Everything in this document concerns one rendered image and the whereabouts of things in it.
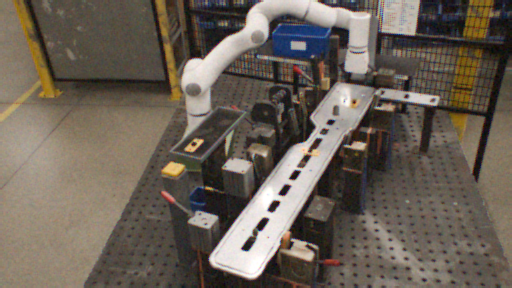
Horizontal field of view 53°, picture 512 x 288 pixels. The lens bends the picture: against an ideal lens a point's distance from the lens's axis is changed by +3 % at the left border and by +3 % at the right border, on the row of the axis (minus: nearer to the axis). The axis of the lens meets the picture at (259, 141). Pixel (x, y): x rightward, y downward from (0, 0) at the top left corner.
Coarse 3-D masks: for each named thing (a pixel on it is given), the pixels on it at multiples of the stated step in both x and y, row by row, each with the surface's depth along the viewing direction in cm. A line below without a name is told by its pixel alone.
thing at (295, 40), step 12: (288, 24) 294; (276, 36) 284; (288, 36) 281; (300, 36) 279; (312, 36) 293; (324, 36) 291; (276, 48) 288; (288, 48) 285; (300, 48) 283; (312, 48) 280; (324, 48) 279
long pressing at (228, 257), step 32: (352, 96) 251; (320, 128) 227; (352, 128) 226; (288, 160) 208; (320, 160) 207; (256, 192) 190; (288, 192) 190; (256, 224) 176; (288, 224) 176; (224, 256) 164; (256, 256) 164
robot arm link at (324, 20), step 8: (312, 0) 217; (312, 8) 215; (320, 8) 216; (328, 8) 217; (336, 8) 223; (304, 16) 216; (312, 16) 216; (320, 16) 216; (328, 16) 217; (336, 16) 219; (344, 16) 228; (320, 24) 219; (328, 24) 218; (336, 24) 229; (344, 24) 230
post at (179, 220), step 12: (168, 180) 179; (180, 180) 179; (168, 192) 182; (180, 192) 181; (168, 204) 187; (180, 204) 183; (180, 216) 188; (180, 228) 191; (180, 240) 195; (180, 252) 199; (192, 252) 200; (180, 264) 202; (192, 264) 202
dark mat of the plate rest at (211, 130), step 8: (216, 112) 212; (224, 112) 211; (232, 112) 211; (240, 112) 210; (208, 120) 206; (216, 120) 206; (224, 120) 206; (232, 120) 205; (200, 128) 201; (208, 128) 201; (216, 128) 201; (224, 128) 201; (192, 136) 197; (200, 136) 196; (208, 136) 196; (216, 136) 196; (184, 144) 192; (200, 144) 192; (208, 144) 191; (184, 152) 188; (192, 152) 187; (200, 152) 187
